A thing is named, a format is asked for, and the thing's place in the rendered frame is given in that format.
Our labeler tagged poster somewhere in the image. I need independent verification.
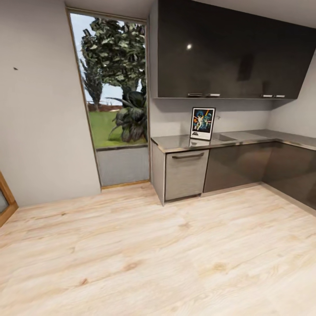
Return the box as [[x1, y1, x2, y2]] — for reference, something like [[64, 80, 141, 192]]
[[190, 107, 216, 141]]

